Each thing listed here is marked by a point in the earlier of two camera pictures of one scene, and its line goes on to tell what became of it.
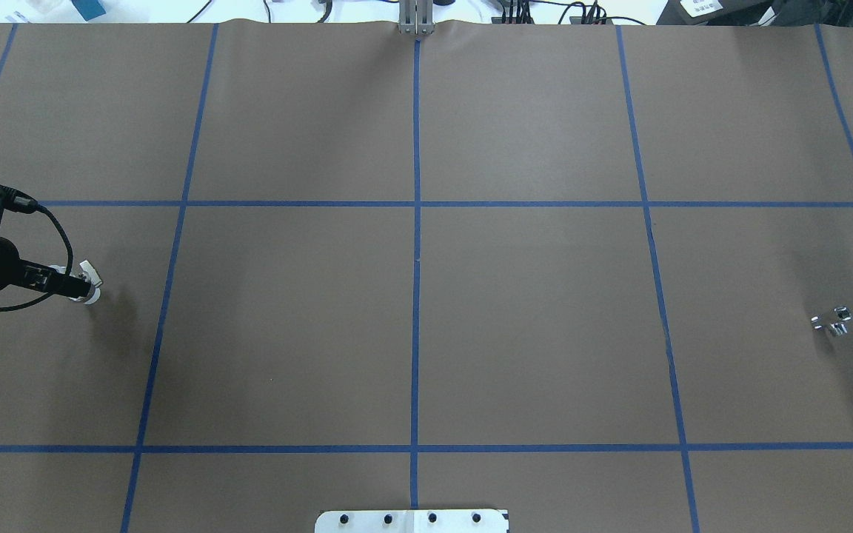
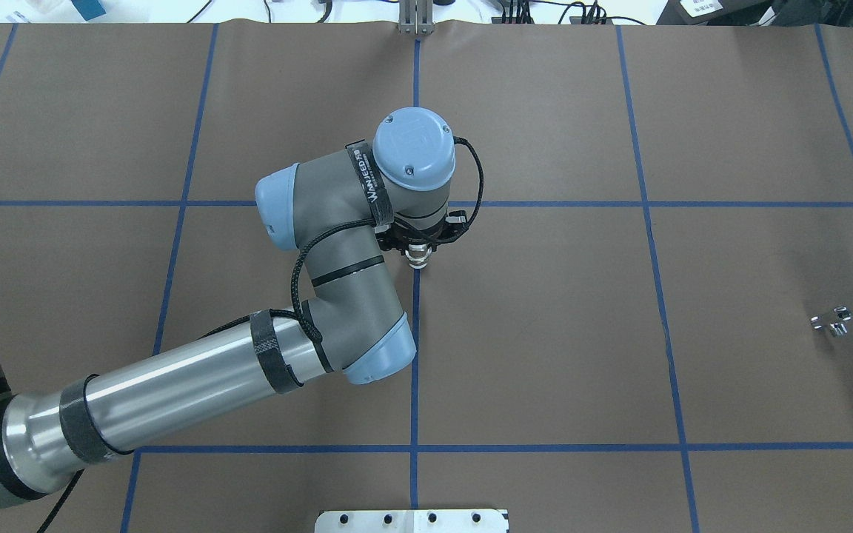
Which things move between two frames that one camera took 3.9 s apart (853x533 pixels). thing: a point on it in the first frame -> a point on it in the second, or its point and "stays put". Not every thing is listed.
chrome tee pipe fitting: [837, 327] stays put
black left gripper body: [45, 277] -> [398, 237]
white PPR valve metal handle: [84, 269] -> [417, 255]
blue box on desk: [89, 9] stays put
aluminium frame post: [416, 17] stays put
